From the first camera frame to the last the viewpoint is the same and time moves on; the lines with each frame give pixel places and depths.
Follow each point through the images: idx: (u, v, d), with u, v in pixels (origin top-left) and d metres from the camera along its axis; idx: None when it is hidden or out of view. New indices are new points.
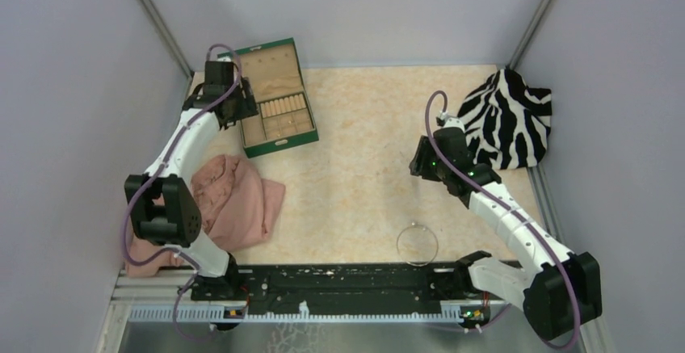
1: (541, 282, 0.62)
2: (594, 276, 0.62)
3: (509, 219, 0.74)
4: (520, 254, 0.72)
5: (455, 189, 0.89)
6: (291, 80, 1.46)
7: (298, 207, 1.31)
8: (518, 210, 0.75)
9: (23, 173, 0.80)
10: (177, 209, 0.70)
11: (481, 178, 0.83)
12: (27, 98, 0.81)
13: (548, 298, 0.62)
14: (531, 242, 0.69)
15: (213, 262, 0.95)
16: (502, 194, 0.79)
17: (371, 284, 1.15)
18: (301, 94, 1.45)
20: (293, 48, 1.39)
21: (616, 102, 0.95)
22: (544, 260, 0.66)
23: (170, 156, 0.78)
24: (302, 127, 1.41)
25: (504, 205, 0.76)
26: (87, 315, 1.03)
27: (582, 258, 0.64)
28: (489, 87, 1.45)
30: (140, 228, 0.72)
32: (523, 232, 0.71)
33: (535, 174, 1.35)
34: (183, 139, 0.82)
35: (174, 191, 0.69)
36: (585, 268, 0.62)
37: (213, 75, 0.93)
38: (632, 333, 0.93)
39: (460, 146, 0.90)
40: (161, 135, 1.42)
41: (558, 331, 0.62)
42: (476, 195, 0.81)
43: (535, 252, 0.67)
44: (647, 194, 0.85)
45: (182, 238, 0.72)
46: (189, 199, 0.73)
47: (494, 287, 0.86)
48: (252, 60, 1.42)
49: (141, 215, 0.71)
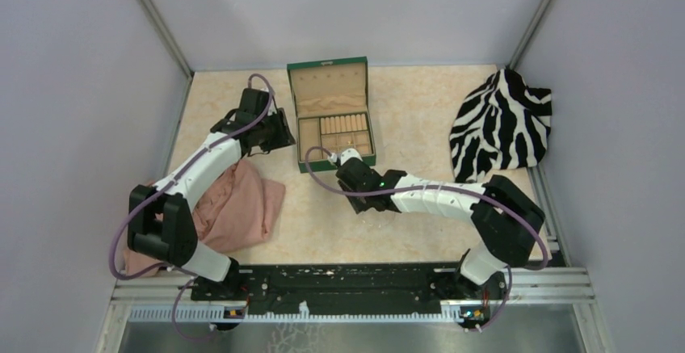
1: (479, 220, 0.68)
2: (510, 187, 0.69)
3: (427, 195, 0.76)
4: (456, 214, 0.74)
5: (379, 204, 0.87)
6: (355, 99, 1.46)
7: (299, 207, 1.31)
8: (430, 182, 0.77)
9: (23, 172, 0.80)
10: (174, 228, 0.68)
11: (392, 182, 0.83)
12: (27, 94, 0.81)
13: (493, 229, 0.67)
14: (455, 198, 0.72)
15: (214, 266, 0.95)
16: (413, 181, 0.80)
17: (371, 284, 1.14)
18: (364, 115, 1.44)
20: (363, 67, 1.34)
21: (615, 102, 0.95)
22: (470, 203, 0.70)
23: (182, 174, 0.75)
24: (363, 149, 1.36)
25: (418, 187, 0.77)
26: (87, 313, 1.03)
27: (495, 182, 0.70)
28: (489, 87, 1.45)
30: (136, 239, 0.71)
32: (443, 195, 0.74)
33: (535, 174, 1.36)
34: (199, 163, 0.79)
35: (176, 209, 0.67)
36: (502, 187, 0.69)
37: (249, 104, 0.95)
38: (631, 333, 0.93)
39: (359, 170, 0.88)
40: (161, 134, 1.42)
41: (524, 250, 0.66)
42: (397, 196, 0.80)
43: (462, 202, 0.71)
44: (647, 192, 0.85)
45: (171, 259, 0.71)
46: (187, 224, 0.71)
47: (484, 267, 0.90)
48: (320, 75, 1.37)
49: (137, 228, 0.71)
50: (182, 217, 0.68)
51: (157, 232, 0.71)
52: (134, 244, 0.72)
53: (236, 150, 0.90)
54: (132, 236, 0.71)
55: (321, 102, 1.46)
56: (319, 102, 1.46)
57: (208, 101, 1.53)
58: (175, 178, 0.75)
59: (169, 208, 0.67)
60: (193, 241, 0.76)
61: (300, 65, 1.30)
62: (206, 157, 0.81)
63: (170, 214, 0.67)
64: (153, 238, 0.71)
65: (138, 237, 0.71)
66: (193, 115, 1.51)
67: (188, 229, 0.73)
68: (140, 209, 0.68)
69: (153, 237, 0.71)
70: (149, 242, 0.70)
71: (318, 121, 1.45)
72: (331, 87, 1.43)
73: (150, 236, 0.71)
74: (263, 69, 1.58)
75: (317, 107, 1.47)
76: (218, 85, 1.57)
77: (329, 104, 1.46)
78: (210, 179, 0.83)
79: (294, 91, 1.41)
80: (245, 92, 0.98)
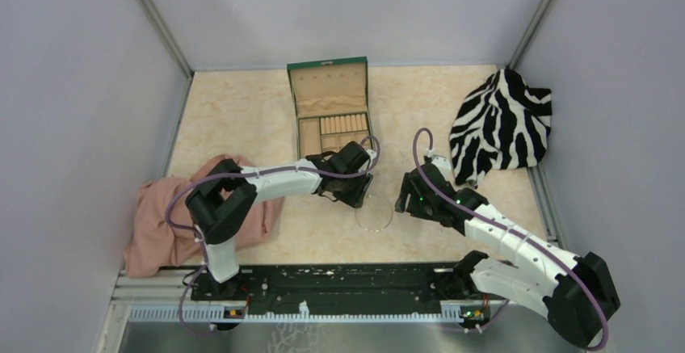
1: (561, 295, 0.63)
2: (605, 273, 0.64)
3: (509, 238, 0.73)
4: (529, 269, 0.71)
5: (446, 220, 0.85)
6: (355, 99, 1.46)
7: (299, 207, 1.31)
8: (515, 229, 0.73)
9: (23, 172, 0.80)
10: (232, 209, 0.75)
11: (468, 202, 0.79)
12: (27, 95, 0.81)
13: (573, 308, 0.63)
14: (539, 257, 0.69)
15: (222, 264, 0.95)
16: (495, 214, 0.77)
17: (371, 284, 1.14)
18: (364, 115, 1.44)
20: (364, 67, 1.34)
21: (615, 102, 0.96)
22: (556, 272, 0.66)
23: (265, 174, 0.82)
24: None
25: (501, 226, 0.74)
26: (87, 313, 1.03)
27: (589, 260, 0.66)
28: (489, 87, 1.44)
30: (194, 198, 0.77)
32: (527, 248, 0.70)
33: (535, 174, 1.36)
34: (282, 173, 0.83)
35: (243, 198, 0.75)
36: (594, 270, 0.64)
37: (347, 155, 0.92)
38: (630, 333, 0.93)
39: (439, 178, 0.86)
40: (161, 134, 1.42)
41: (589, 334, 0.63)
42: (470, 222, 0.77)
43: (546, 266, 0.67)
44: (646, 193, 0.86)
45: (208, 233, 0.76)
46: (242, 213, 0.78)
47: (503, 292, 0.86)
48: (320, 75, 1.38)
49: (203, 190, 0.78)
50: (245, 203, 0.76)
51: (212, 203, 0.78)
52: (190, 201, 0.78)
53: (312, 186, 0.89)
54: (194, 194, 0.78)
55: (321, 102, 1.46)
56: (320, 103, 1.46)
57: (208, 101, 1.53)
58: (258, 174, 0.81)
59: (239, 194, 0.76)
60: (233, 230, 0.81)
61: (302, 66, 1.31)
62: (289, 174, 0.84)
63: (239, 196, 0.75)
64: (206, 208, 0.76)
65: (196, 197, 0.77)
66: (193, 115, 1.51)
67: (238, 219, 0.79)
68: (219, 176, 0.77)
69: (203, 207, 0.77)
70: (199, 207, 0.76)
71: (319, 122, 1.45)
72: (332, 88, 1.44)
73: (206, 204, 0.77)
74: (262, 69, 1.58)
75: (317, 108, 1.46)
76: (219, 85, 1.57)
77: (330, 104, 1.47)
78: (281, 191, 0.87)
79: (295, 91, 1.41)
80: (353, 142, 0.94)
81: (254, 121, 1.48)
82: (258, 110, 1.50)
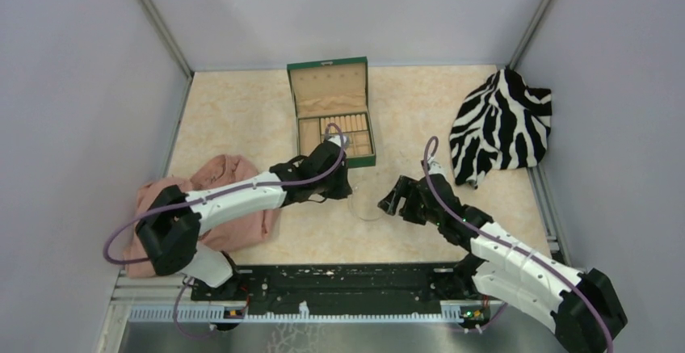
1: (566, 311, 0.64)
2: (610, 290, 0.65)
3: (514, 256, 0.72)
4: (534, 286, 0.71)
5: (452, 237, 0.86)
6: (356, 99, 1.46)
7: (298, 208, 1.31)
8: (520, 245, 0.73)
9: (23, 171, 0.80)
10: (174, 241, 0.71)
11: (475, 220, 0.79)
12: (27, 94, 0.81)
13: (580, 327, 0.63)
14: (544, 274, 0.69)
15: (209, 273, 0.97)
16: (500, 233, 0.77)
17: (371, 284, 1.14)
18: (364, 115, 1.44)
20: (364, 67, 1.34)
21: (615, 102, 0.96)
22: (560, 289, 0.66)
23: (213, 198, 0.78)
24: (362, 150, 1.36)
25: (505, 244, 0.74)
26: (87, 313, 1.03)
27: (593, 276, 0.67)
28: (489, 87, 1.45)
30: (142, 229, 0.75)
32: (531, 266, 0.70)
33: (535, 174, 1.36)
34: (233, 195, 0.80)
35: (187, 230, 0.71)
36: (598, 285, 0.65)
37: (316, 159, 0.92)
38: (629, 333, 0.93)
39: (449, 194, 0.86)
40: (161, 134, 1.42)
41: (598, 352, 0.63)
42: (476, 240, 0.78)
43: (550, 283, 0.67)
44: (645, 192, 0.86)
45: (154, 265, 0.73)
46: (187, 244, 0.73)
47: (507, 297, 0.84)
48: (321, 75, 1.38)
49: (149, 220, 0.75)
50: (187, 235, 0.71)
51: (159, 233, 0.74)
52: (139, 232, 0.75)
53: (276, 201, 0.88)
54: (142, 224, 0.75)
55: (321, 102, 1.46)
56: (320, 103, 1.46)
57: (208, 101, 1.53)
58: (206, 199, 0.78)
59: (181, 224, 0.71)
60: (184, 260, 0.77)
61: (302, 66, 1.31)
62: (247, 191, 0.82)
63: (179, 229, 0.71)
64: (152, 238, 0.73)
65: (144, 228, 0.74)
66: (193, 115, 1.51)
67: (184, 250, 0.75)
68: (161, 207, 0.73)
69: (153, 237, 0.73)
70: (146, 238, 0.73)
71: (319, 122, 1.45)
72: (332, 88, 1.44)
73: (152, 235, 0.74)
74: (263, 69, 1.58)
75: (317, 108, 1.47)
76: (219, 85, 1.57)
77: (330, 104, 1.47)
78: (237, 213, 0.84)
79: (295, 92, 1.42)
80: (321, 146, 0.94)
81: (254, 121, 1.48)
82: (258, 111, 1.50)
